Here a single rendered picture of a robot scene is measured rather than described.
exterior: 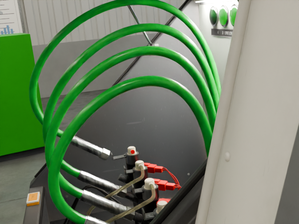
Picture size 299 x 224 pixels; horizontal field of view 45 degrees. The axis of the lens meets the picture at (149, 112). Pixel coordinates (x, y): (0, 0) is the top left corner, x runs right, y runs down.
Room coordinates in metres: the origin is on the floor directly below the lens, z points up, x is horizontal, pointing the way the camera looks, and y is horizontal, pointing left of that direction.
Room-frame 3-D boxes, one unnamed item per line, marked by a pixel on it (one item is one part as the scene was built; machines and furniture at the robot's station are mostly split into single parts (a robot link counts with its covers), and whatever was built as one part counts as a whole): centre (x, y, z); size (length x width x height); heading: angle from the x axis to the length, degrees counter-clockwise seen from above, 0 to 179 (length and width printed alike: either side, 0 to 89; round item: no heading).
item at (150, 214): (0.46, 0.01, 1.13); 0.03 x 0.02 x 0.01; 102
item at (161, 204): (0.46, -0.01, 1.12); 0.02 x 0.02 x 0.03
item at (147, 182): (0.54, 0.01, 1.12); 0.02 x 0.02 x 0.03
